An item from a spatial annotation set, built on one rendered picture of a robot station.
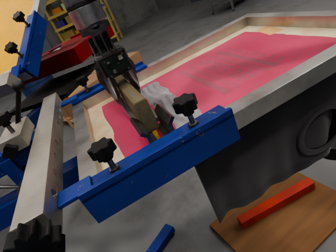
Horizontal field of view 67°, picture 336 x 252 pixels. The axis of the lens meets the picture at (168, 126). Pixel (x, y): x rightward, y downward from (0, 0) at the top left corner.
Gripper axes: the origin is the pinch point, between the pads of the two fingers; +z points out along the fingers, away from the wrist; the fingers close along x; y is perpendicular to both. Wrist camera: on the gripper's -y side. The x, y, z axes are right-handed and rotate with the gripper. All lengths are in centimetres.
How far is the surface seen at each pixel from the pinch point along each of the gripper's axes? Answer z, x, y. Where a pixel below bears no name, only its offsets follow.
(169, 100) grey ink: 4.7, 9.1, 3.7
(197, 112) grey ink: 4.9, 11.3, 16.3
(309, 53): 5.0, 43.4, 17.8
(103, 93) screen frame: 3.0, -5.4, -25.2
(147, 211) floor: 101, -19, -67
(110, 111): 5.4, -6.4, -12.3
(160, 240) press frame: 96, -18, -36
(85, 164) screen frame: 1.8, -15.6, 18.2
